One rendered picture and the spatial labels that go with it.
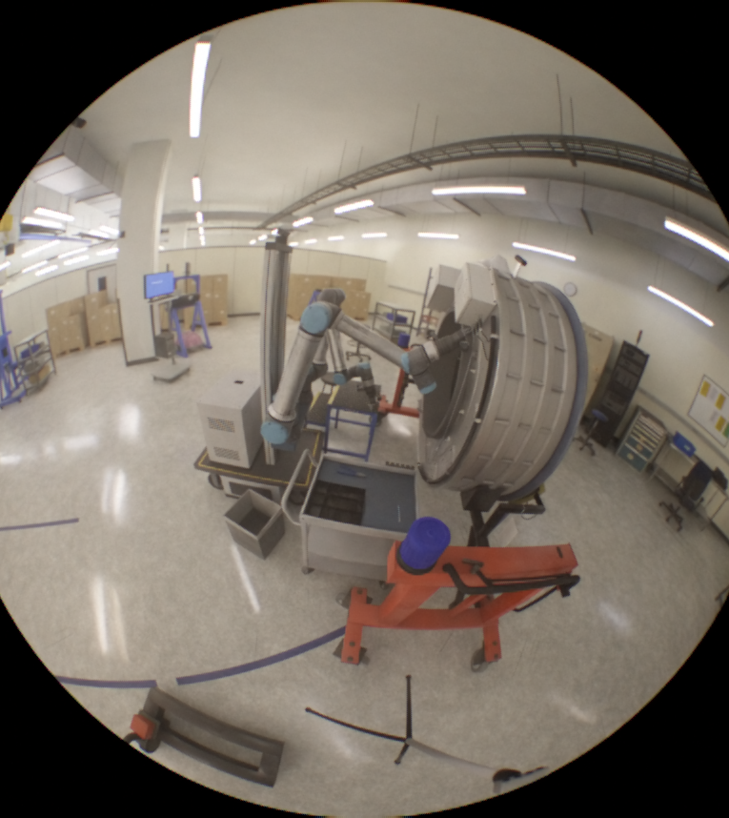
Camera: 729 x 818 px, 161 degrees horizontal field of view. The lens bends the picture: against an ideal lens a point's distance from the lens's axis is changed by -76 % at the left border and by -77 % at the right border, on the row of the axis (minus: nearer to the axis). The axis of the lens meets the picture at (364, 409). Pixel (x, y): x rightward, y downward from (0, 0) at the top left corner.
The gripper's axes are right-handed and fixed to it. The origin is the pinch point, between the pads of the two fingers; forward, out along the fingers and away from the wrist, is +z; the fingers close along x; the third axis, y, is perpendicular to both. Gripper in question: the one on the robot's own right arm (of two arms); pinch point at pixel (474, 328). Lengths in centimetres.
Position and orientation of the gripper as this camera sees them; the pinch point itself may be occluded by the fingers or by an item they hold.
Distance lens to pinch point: 122.4
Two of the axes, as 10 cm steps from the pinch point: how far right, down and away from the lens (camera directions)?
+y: 1.9, 8.6, -4.8
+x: -4.6, -3.5, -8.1
